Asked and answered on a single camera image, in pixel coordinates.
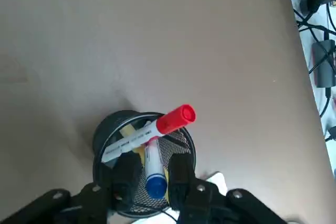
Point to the white marker with red cap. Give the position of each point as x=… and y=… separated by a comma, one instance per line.
x=176, y=120

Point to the yellow marker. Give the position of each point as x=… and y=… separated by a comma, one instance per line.
x=128, y=130

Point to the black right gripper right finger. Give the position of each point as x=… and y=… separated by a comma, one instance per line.
x=181, y=179

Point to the black mesh pen holder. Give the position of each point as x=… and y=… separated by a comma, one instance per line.
x=105, y=132

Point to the cream clipboard with metal clip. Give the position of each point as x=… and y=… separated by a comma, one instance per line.
x=218, y=182

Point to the black power adapter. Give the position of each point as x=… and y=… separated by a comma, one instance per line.
x=325, y=64

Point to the white marker with blue cap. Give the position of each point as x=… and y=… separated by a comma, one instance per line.
x=153, y=166

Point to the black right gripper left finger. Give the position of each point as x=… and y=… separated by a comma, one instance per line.
x=128, y=176

